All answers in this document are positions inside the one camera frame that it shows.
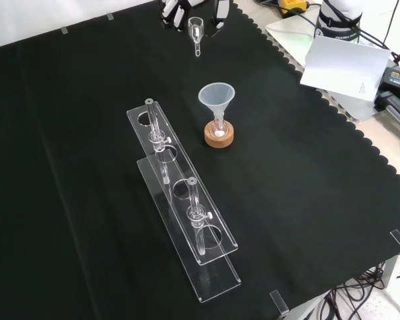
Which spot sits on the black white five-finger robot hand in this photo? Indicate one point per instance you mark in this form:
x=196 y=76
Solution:
x=176 y=13

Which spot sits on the translucent plastic funnel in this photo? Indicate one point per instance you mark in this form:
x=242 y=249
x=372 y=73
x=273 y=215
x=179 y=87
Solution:
x=216 y=96

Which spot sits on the clear acrylic funnel stand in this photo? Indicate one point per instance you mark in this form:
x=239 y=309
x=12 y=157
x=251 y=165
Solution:
x=186 y=206

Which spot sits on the yellow stop button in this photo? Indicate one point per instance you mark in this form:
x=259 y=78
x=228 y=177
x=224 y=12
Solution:
x=291 y=5

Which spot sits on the small round-bottom glass flask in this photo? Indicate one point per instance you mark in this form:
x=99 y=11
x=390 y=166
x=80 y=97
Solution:
x=218 y=128

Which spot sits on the black bench cloth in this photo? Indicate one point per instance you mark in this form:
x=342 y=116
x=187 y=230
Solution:
x=86 y=166

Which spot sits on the white card sheet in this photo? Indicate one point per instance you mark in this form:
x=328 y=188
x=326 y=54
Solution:
x=346 y=66

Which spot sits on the black power supply box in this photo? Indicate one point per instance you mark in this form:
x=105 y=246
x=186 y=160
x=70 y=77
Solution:
x=398 y=78

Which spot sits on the black handheld tool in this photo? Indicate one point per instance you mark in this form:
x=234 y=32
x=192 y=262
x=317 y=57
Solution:
x=391 y=106

